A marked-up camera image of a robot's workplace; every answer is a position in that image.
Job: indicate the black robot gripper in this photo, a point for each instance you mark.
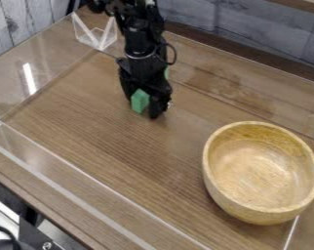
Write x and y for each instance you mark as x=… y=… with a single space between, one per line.
x=140 y=69

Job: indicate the green rectangular block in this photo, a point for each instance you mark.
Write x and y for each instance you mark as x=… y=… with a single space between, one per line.
x=157 y=84

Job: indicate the light wooden bowl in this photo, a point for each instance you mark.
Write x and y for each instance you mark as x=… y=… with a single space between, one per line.
x=257 y=172

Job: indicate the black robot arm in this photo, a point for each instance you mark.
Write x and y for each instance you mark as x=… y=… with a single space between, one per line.
x=141 y=26

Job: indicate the clear acrylic corner bracket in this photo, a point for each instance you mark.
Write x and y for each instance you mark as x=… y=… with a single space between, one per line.
x=97 y=38

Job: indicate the clear acrylic enclosure wall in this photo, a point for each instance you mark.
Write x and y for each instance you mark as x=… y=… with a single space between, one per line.
x=114 y=176

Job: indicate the black metal table bracket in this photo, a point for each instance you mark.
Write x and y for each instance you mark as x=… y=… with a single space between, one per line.
x=31 y=239

